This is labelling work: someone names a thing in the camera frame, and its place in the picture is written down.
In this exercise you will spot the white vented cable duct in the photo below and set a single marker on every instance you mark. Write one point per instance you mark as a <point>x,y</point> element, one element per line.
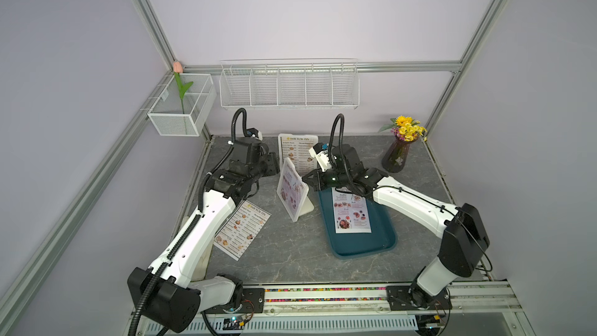
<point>319,325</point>

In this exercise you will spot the yellow flower bouquet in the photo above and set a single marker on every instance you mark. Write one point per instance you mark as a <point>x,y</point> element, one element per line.
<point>405,129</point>

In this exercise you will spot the white wire wall shelf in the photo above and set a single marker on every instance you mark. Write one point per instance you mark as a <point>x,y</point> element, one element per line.
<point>303,83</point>

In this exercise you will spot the teal plastic tray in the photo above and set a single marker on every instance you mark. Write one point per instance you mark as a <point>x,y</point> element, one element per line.
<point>355,245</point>

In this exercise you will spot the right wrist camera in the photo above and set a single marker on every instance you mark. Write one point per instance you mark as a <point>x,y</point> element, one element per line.
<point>319,153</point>

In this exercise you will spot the dim sum menu sheet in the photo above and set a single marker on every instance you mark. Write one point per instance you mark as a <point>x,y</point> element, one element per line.
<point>240,230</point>

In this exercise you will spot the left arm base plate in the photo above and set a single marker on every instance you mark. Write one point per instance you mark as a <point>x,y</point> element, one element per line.
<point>250,301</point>

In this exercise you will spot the white menu holder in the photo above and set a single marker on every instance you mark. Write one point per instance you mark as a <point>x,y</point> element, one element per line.
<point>294,193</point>
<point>298,151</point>

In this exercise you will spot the dark glass vase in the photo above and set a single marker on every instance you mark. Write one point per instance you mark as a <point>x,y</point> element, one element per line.
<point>395,158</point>

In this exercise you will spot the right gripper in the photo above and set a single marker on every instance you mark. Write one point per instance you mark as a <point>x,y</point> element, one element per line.
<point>316,178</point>

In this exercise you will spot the white mesh wall basket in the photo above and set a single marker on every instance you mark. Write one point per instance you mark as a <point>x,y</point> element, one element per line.
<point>166,114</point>

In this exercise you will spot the pink artificial tulip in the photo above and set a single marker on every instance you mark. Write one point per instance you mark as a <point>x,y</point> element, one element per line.
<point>182,86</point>

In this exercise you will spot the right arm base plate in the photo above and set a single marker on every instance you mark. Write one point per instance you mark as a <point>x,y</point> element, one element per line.
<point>403,297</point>

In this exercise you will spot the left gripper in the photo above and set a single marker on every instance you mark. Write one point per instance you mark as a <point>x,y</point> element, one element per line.
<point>271,162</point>

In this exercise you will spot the rear dim sum menu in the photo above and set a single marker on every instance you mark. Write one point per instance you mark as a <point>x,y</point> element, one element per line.
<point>298,149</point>

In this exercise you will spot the special menu sheet top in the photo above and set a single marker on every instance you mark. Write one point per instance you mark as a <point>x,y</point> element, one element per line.
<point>291,189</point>

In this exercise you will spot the special menu sheet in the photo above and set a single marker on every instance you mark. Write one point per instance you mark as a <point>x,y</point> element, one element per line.
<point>350,213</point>
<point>291,189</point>

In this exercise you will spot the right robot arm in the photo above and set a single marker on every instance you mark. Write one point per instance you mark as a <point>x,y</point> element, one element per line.
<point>464,240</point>

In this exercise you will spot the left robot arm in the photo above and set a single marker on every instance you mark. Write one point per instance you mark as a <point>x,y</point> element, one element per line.
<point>162,292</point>

